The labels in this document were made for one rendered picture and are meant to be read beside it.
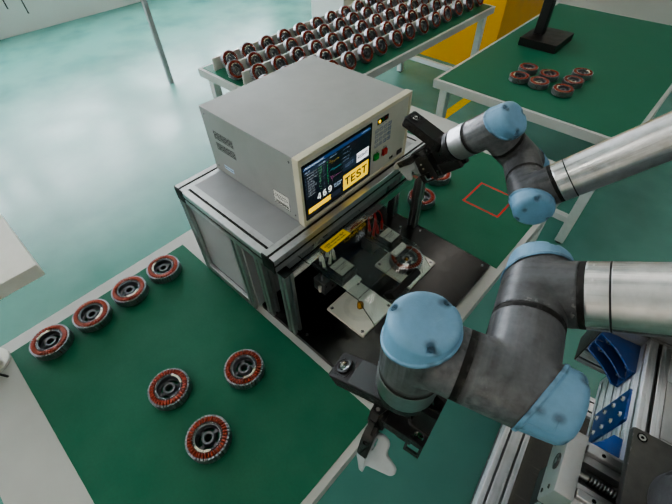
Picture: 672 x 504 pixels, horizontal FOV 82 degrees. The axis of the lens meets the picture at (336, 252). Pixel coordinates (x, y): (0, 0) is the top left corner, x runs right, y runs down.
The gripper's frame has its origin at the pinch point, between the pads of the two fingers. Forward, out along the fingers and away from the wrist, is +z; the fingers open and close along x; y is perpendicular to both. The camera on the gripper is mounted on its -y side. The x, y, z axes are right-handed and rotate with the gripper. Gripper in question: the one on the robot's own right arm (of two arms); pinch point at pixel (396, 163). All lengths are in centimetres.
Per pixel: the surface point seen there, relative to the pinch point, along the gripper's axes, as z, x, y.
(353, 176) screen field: 6.7, -9.5, -3.4
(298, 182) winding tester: 0.5, -28.8, -10.1
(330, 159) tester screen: -0.4, -18.2, -10.5
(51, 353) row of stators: 66, -94, -8
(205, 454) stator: 25, -79, 33
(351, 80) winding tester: 8.3, 9.1, -26.0
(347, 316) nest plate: 25.3, -25.8, 32.6
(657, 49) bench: 17, 267, 45
